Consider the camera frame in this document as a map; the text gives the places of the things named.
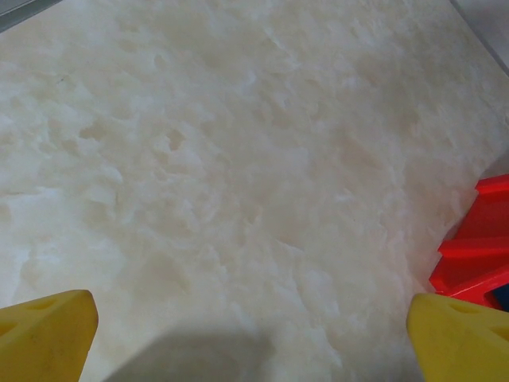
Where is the blue lego brick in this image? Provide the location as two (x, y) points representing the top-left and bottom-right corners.
(492, 283), (509, 312)

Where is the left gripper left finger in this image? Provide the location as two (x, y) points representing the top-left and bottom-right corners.
(0, 289), (99, 382)

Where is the red plastic bin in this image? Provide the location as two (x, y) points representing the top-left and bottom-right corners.
(428, 173), (509, 308)

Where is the aluminium side rail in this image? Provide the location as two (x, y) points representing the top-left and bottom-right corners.
(0, 0), (61, 33)

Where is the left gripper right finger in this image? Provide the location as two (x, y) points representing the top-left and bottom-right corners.
(406, 293), (509, 382)

